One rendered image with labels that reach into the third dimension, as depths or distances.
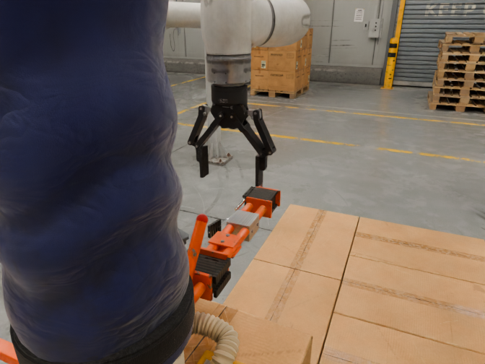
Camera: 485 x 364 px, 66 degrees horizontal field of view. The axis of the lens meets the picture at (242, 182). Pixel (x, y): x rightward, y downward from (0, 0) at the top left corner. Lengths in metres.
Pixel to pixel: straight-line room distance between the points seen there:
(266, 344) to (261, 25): 0.63
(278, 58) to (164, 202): 7.76
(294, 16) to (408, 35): 9.44
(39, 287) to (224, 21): 0.53
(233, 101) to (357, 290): 1.08
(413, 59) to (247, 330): 9.71
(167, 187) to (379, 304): 1.29
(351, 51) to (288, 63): 2.83
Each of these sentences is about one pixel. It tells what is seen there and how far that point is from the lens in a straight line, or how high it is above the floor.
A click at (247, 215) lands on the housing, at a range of 0.95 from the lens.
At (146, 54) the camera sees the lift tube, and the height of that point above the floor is 1.52.
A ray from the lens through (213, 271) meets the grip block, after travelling 0.75.
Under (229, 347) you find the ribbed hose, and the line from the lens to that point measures 0.71.
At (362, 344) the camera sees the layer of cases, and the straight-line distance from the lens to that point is 1.43.
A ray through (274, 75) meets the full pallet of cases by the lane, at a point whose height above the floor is 0.45.
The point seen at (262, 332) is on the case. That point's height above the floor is 0.95.
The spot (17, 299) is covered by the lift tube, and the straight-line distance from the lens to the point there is 0.48.
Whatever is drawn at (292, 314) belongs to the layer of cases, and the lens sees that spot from 1.48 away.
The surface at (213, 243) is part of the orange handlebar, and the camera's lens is 0.85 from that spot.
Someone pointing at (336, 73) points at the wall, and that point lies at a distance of 10.46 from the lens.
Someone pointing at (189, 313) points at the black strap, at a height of 1.20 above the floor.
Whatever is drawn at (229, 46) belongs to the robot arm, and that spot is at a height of 1.50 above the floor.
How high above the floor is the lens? 1.55
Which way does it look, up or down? 24 degrees down
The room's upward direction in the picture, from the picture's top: straight up
